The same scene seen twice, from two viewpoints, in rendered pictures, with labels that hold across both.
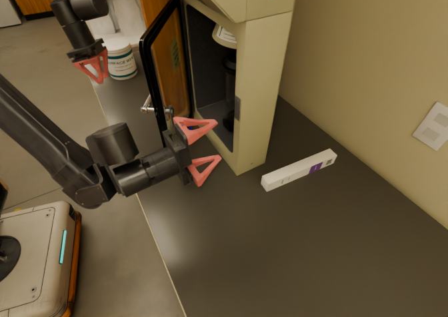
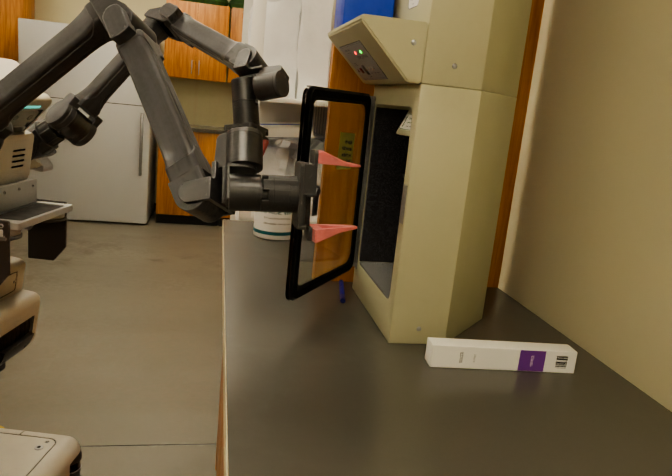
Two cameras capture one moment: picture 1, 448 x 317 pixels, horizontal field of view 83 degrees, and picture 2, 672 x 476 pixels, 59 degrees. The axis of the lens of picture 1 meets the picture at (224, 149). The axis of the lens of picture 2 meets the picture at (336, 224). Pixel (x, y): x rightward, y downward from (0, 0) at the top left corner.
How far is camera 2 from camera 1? 0.63 m
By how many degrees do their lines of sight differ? 38
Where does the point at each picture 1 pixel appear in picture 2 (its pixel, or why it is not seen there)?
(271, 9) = (453, 80)
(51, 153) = (179, 144)
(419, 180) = not seen: outside the picture
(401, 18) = (657, 141)
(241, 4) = (416, 63)
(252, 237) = (377, 394)
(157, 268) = not seen: outside the picture
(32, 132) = (173, 123)
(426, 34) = not seen: outside the picture
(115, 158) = (238, 154)
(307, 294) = (436, 463)
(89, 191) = (196, 183)
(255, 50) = (431, 121)
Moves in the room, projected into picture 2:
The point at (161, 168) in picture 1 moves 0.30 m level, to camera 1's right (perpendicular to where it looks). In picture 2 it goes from (279, 184) to (481, 215)
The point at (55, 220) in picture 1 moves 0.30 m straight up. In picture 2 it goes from (46, 458) to (47, 362)
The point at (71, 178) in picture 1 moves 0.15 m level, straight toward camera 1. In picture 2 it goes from (185, 170) to (209, 187)
